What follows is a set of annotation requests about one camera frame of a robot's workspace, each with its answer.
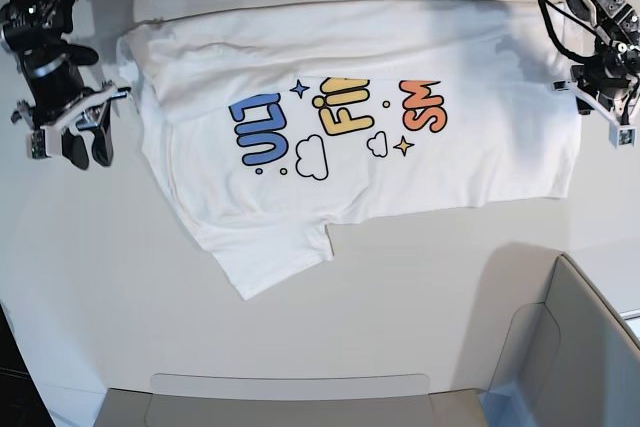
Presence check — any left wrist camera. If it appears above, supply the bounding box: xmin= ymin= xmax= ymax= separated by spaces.
xmin=609 ymin=124 xmax=637 ymax=148

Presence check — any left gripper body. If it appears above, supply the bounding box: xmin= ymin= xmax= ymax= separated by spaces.
xmin=551 ymin=61 xmax=639 ymax=146

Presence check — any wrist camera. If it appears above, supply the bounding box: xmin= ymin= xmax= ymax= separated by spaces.
xmin=609 ymin=124 xmax=637 ymax=148
xmin=26 ymin=129 xmax=48 ymax=160

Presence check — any grey box at right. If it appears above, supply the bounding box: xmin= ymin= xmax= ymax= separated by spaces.
xmin=481 ymin=254 xmax=639 ymax=427

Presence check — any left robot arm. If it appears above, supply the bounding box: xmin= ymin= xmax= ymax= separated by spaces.
xmin=537 ymin=0 xmax=639 ymax=147

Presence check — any white printed t-shirt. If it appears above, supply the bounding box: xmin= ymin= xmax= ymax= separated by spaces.
xmin=117 ymin=0 xmax=582 ymax=299

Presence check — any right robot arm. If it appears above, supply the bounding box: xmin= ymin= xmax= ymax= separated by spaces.
xmin=1 ymin=0 xmax=131 ymax=170

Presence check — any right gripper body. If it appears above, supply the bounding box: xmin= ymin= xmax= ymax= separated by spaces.
xmin=11 ymin=59 xmax=131 ymax=159

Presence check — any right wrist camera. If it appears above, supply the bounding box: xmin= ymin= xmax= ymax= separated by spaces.
xmin=26 ymin=129 xmax=48 ymax=160

